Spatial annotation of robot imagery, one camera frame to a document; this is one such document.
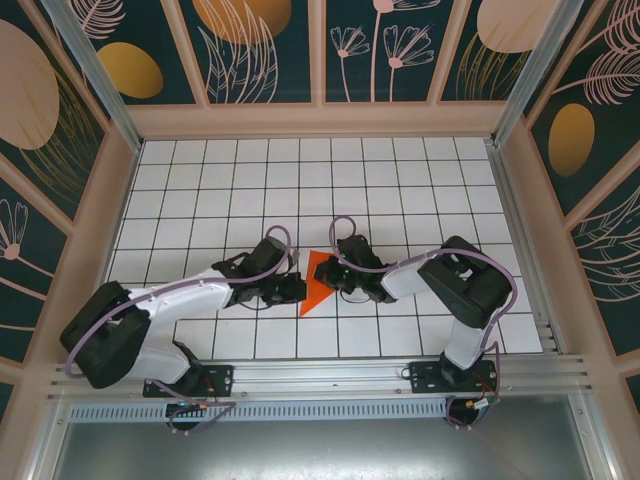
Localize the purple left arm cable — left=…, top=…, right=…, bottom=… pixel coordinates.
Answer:
left=65, top=225, right=301, bottom=437

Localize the small controller board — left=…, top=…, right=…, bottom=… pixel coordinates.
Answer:
left=166, top=399, right=214, bottom=416

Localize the perforated metal cable tray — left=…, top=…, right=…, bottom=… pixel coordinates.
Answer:
left=67, top=402, right=454, bottom=425

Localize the aluminium corner post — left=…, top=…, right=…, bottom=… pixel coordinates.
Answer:
left=42, top=0, right=146, bottom=154
left=488, top=0, right=589, bottom=149

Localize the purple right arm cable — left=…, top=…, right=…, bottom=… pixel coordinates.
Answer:
left=328, top=215, right=519, bottom=432

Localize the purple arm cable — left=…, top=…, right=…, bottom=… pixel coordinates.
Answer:
left=328, top=215, right=519, bottom=432
left=65, top=225, right=301, bottom=437

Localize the aluminium side rail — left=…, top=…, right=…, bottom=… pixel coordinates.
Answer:
left=487, top=139, right=564, bottom=357

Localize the orange square paper sheet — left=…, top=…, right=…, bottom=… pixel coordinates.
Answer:
left=298, top=249, right=342, bottom=318

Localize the aluminium frame bar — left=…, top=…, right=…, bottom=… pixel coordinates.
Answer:
left=572, top=394, right=621, bottom=480
left=22, top=399, right=71, bottom=480

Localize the long aluminium base rail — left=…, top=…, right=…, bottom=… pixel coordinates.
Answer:
left=47, top=353, right=599, bottom=401

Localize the grey metal sheet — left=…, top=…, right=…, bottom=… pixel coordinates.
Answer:
left=49, top=422, right=619, bottom=480

